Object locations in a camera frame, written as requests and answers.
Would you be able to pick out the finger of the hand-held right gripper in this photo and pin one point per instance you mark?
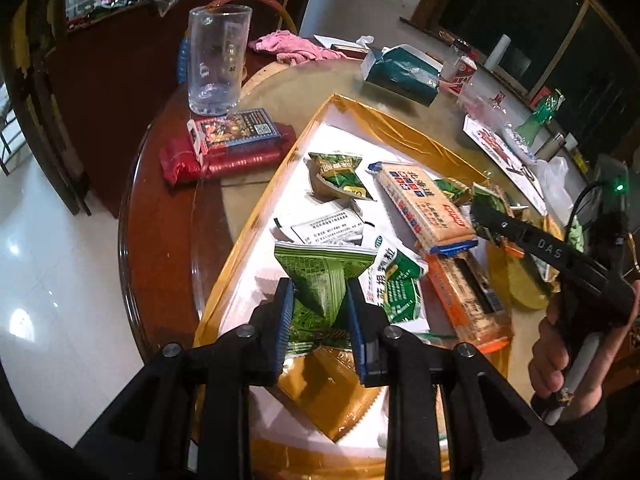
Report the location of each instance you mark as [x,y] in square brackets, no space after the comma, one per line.
[495,222]

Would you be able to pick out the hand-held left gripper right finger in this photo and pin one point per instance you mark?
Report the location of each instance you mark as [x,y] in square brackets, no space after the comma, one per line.
[359,332]

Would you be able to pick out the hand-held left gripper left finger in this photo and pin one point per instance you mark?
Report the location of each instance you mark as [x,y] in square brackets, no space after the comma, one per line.
[283,330]

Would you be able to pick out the green snack packet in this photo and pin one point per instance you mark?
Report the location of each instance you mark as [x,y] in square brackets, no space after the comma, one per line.
[325,280]
[340,172]
[452,190]

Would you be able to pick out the yellow snack packet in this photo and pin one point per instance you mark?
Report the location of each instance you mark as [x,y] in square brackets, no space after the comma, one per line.
[330,395]

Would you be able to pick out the blue orange rectangular cracker packet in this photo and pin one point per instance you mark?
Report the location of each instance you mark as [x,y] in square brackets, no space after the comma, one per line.
[425,205]

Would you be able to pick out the long orange cracker packet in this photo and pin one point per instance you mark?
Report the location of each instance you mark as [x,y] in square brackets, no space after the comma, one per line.
[465,300]

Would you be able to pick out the white printed sachet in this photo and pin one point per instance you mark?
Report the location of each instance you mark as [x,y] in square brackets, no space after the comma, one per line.
[325,227]

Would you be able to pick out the gold rimmed white tray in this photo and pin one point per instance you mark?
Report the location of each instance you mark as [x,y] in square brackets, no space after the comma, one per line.
[295,160]

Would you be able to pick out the person's right forearm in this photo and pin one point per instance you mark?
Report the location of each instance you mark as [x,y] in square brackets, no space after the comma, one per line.
[595,440]

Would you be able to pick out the person's right hand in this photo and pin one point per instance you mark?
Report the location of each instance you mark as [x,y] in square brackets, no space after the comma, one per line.
[547,360]

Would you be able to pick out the green white sachet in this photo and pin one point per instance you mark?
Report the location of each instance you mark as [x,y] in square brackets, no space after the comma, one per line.
[395,285]

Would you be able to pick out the clear plastic bag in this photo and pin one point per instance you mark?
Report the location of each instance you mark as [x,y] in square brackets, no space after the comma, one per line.
[555,175]

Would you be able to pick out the printed paper sheet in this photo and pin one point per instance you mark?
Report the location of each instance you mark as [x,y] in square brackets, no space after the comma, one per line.
[487,140]

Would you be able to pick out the steel thermos flask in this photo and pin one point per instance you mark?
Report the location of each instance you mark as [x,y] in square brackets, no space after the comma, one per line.
[552,142]

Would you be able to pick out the green plastic bottle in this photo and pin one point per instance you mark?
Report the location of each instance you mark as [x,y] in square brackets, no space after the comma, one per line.
[542,110]

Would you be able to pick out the clear plastic container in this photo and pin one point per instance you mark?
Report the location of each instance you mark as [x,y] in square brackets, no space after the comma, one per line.
[477,92]

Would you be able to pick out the white paper roll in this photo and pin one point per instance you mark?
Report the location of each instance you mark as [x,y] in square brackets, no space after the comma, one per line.
[500,50]

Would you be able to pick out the green tissue box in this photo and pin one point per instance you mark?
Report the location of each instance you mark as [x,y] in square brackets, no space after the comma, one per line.
[405,72]

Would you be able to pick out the glass jar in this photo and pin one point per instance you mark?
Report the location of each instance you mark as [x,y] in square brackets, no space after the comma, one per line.
[457,51]

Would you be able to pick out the red plastic packet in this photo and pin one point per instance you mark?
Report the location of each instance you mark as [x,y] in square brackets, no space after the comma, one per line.
[225,160]

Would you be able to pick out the pink cloth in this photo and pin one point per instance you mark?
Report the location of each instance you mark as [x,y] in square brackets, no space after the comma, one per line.
[295,45]

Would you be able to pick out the clear glass mug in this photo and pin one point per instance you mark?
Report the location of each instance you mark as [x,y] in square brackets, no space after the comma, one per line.
[215,55]

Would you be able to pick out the dark wooden sideboard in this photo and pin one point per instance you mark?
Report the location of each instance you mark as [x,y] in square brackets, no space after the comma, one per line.
[115,85]

